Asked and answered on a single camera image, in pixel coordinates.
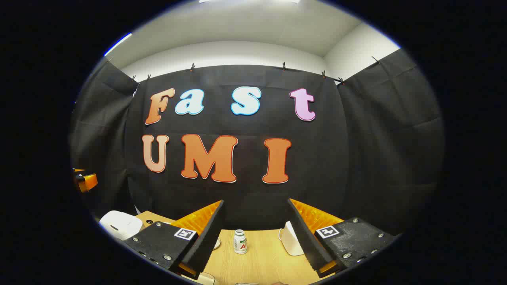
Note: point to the black backdrop cloth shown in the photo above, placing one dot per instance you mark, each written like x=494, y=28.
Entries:
x=317, y=158

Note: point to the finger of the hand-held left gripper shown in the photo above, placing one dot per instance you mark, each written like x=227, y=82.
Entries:
x=86, y=181

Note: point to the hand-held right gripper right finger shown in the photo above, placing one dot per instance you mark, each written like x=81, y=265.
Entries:
x=309, y=241

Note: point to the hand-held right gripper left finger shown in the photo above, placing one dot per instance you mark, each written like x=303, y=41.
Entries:
x=210, y=237

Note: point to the white round plate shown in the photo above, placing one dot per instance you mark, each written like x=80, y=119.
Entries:
x=216, y=244

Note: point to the white rice cooker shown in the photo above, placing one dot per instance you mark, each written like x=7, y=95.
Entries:
x=121, y=225

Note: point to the beige tray of rice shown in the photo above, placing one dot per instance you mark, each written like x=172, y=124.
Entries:
x=206, y=279

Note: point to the cream toaster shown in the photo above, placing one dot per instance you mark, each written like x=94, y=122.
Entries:
x=291, y=239

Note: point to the white drink bottle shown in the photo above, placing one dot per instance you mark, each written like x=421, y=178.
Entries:
x=240, y=241

